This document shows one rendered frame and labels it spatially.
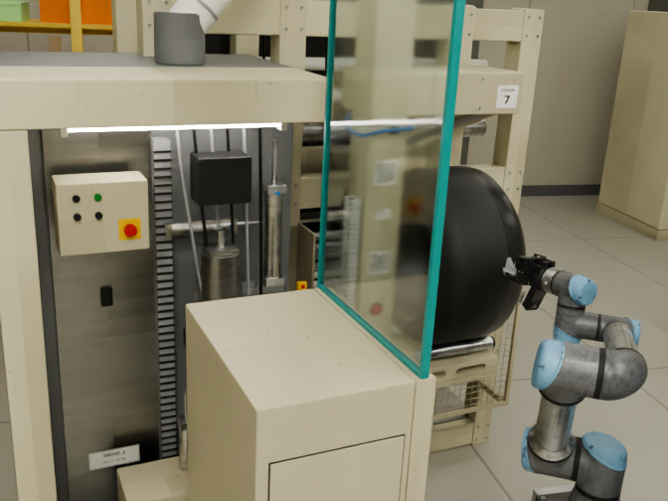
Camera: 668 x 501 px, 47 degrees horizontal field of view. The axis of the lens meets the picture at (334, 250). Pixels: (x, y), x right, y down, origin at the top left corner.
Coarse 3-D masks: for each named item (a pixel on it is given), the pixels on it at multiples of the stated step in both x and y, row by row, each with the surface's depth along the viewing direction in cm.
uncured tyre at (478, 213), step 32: (448, 192) 238; (480, 192) 242; (448, 224) 234; (480, 224) 235; (512, 224) 240; (448, 256) 233; (480, 256) 233; (512, 256) 238; (448, 288) 235; (480, 288) 235; (512, 288) 241; (448, 320) 240; (480, 320) 243
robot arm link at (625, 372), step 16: (608, 320) 205; (624, 320) 204; (608, 336) 193; (624, 336) 189; (608, 352) 169; (624, 352) 171; (608, 368) 166; (624, 368) 166; (640, 368) 169; (608, 384) 166; (624, 384) 166; (640, 384) 169; (608, 400) 169
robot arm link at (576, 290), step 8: (560, 272) 211; (568, 272) 210; (552, 280) 211; (560, 280) 209; (568, 280) 206; (576, 280) 204; (584, 280) 203; (592, 280) 205; (552, 288) 211; (560, 288) 208; (568, 288) 205; (576, 288) 203; (584, 288) 203; (592, 288) 204; (560, 296) 208; (568, 296) 206; (576, 296) 203; (584, 296) 204; (592, 296) 205; (568, 304) 206; (576, 304) 206; (584, 304) 204
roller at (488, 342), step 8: (488, 336) 265; (440, 344) 257; (448, 344) 257; (456, 344) 258; (464, 344) 259; (472, 344) 260; (480, 344) 261; (488, 344) 263; (432, 352) 254; (440, 352) 255; (448, 352) 256; (456, 352) 258; (464, 352) 260
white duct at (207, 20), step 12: (180, 0) 224; (192, 0) 222; (204, 0) 222; (216, 0) 223; (228, 0) 227; (180, 12) 222; (192, 12) 222; (204, 12) 223; (216, 12) 226; (204, 24) 225
